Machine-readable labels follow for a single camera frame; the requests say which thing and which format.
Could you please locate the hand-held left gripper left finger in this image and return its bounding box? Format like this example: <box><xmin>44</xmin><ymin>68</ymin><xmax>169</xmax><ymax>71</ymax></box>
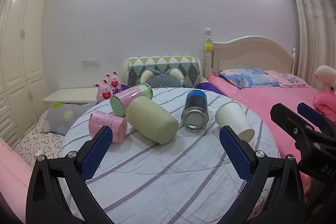
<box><xmin>25</xmin><ymin>126</ymin><xmax>115</xmax><ymax>224</ymax></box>

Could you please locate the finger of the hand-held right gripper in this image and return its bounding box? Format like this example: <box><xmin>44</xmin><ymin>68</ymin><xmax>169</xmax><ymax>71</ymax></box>
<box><xmin>297</xmin><ymin>102</ymin><xmax>336</xmax><ymax>136</ymax></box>
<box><xmin>270</xmin><ymin>103</ymin><xmax>321</xmax><ymax>147</ymax></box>

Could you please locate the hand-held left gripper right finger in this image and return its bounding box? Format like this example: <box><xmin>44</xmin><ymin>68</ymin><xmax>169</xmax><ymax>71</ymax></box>
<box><xmin>218</xmin><ymin>125</ymin><xmax>306</xmax><ymax>224</ymax></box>

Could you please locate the white paper cup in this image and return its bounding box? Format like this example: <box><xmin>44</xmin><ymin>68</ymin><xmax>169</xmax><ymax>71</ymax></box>
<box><xmin>215</xmin><ymin>101</ymin><xmax>256</xmax><ymax>143</ymax></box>

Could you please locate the large green cup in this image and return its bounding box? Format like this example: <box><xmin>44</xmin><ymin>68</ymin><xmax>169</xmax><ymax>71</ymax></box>
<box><xmin>125</xmin><ymin>96</ymin><xmax>180</xmax><ymax>145</ymax></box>

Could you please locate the pink plush toy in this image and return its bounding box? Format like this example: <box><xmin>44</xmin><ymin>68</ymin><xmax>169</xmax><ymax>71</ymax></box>
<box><xmin>313</xmin><ymin>90</ymin><xmax>336</xmax><ymax>117</ymax></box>

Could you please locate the pink bed sheet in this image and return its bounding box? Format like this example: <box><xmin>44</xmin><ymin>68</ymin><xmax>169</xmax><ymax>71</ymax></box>
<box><xmin>207</xmin><ymin>74</ymin><xmax>336</xmax><ymax>189</ymax></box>

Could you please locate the small pink can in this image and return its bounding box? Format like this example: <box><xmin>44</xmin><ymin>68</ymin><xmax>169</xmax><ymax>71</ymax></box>
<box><xmin>89</xmin><ymin>110</ymin><xmax>128</xmax><ymax>144</ymax></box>

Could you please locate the pink cartoon pillow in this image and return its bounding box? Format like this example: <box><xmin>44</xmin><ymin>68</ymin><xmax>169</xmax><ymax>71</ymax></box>
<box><xmin>264</xmin><ymin>70</ymin><xmax>309</xmax><ymax>88</ymax></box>

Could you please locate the white plush toy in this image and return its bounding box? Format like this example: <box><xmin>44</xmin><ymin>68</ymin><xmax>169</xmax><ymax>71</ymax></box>
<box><xmin>316</xmin><ymin>65</ymin><xmax>336</xmax><ymax>92</ymax></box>

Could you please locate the grey flower pillow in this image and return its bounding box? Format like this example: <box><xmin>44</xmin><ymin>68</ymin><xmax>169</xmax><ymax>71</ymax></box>
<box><xmin>41</xmin><ymin>102</ymin><xmax>93</xmax><ymax>136</ymax></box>

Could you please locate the blue cartoon pillow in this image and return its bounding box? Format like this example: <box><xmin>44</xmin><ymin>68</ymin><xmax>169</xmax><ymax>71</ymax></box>
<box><xmin>219</xmin><ymin>68</ymin><xmax>280</xmax><ymax>89</ymax></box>

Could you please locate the heart print sheet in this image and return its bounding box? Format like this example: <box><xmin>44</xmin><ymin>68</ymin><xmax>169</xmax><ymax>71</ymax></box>
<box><xmin>14</xmin><ymin>111</ymin><xmax>67</xmax><ymax>167</ymax></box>

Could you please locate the pink bunny toy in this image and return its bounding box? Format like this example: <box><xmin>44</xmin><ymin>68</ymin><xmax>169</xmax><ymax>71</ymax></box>
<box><xmin>93</xmin><ymin>83</ymin><xmax>113</xmax><ymax>103</ymax></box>
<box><xmin>105</xmin><ymin>71</ymin><xmax>123</xmax><ymax>92</ymax></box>

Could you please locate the blue metal can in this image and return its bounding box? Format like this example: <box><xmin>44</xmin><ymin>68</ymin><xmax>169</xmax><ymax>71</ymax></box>
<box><xmin>181</xmin><ymin>89</ymin><xmax>209</xmax><ymax>130</ymax></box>

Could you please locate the white nightstand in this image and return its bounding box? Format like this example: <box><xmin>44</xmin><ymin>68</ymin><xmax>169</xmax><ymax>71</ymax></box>
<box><xmin>42</xmin><ymin>87</ymin><xmax>101</xmax><ymax>105</ymax></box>

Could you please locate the pink and green can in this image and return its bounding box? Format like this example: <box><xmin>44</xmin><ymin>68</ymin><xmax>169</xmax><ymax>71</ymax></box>
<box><xmin>109</xmin><ymin>83</ymin><xmax>154</xmax><ymax>117</ymax></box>

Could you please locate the cream bed headboard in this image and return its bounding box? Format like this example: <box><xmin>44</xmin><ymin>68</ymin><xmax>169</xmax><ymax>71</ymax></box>
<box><xmin>204</xmin><ymin>28</ymin><xmax>297</xmax><ymax>81</ymax></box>

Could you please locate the purple cloth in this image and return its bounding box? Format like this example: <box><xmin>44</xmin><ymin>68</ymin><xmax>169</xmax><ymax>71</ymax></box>
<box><xmin>113</xmin><ymin>83</ymin><xmax>130</xmax><ymax>95</ymax></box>

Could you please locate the pink blanket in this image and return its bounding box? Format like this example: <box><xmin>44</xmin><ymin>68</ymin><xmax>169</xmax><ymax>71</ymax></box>
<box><xmin>0</xmin><ymin>137</ymin><xmax>34</xmax><ymax>224</ymax></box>

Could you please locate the white curtain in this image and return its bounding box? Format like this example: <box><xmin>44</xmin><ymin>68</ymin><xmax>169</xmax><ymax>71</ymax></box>
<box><xmin>290</xmin><ymin>0</ymin><xmax>336</xmax><ymax>89</ymax></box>

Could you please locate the grey bear cushion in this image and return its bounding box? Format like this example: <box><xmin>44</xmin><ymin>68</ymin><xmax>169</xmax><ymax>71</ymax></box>
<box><xmin>139</xmin><ymin>68</ymin><xmax>184</xmax><ymax>89</ymax></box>

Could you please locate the triangle pattern cushion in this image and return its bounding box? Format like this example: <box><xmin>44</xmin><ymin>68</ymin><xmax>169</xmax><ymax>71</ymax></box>
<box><xmin>127</xmin><ymin>56</ymin><xmax>201</xmax><ymax>88</ymax></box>

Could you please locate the cream wardrobe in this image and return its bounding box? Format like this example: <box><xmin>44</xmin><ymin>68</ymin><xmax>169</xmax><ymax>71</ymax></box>
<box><xmin>0</xmin><ymin>0</ymin><xmax>53</xmax><ymax>147</ymax></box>

